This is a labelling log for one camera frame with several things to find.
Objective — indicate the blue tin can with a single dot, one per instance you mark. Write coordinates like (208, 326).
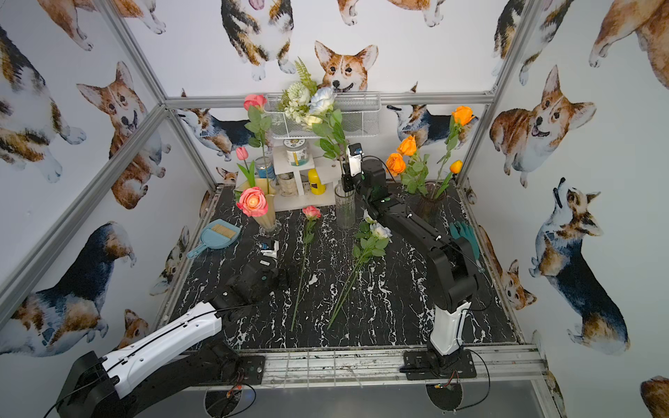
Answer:
(265, 168)

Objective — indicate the white green artificial bouquet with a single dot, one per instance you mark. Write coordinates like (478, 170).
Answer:
(295, 100)

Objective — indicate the cream rose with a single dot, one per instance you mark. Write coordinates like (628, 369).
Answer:
(329, 178)

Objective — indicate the white lidded jar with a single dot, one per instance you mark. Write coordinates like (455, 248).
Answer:
(297, 151)

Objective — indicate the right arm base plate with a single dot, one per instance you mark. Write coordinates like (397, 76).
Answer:
(429, 365)

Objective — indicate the teal rubber glove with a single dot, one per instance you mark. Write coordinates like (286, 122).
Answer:
(461, 229)

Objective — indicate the pink rose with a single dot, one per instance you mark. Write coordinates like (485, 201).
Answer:
(253, 202)
(259, 123)
(312, 215)

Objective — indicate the yellow bottle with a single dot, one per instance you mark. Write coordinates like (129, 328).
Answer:
(315, 183)

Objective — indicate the purple glass vase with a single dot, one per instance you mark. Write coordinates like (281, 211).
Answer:
(429, 205)

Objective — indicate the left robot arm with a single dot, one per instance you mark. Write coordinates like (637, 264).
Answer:
(187, 352)

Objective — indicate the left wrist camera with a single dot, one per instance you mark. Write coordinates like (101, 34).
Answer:
(269, 247)

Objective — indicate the teal dustpan with brush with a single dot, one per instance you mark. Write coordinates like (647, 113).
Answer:
(218, 234)

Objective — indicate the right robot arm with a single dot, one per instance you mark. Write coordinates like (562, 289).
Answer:
(452, 274)

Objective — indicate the clear glass cylinder vase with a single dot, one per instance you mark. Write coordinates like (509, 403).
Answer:
(345, 208)

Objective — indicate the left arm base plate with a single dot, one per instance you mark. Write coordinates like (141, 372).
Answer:
(248, 369)

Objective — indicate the yellow fluted vase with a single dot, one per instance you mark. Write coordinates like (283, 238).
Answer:
(267, 223)

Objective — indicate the white wire basket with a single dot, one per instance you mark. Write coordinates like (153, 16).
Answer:
(360, 116)

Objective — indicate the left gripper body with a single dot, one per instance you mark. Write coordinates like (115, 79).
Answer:
(282, 269)

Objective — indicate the white rose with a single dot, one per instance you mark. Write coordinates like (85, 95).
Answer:
(323, 100)
(367, 218)
(372, 239)

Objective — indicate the orange tulip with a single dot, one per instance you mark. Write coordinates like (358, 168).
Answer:
(454, 169)

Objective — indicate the orange rose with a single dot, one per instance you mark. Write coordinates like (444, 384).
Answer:
(409, 146)
(460, 126)
(395, 164)

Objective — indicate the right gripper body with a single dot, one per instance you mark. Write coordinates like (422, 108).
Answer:
(368, 178)

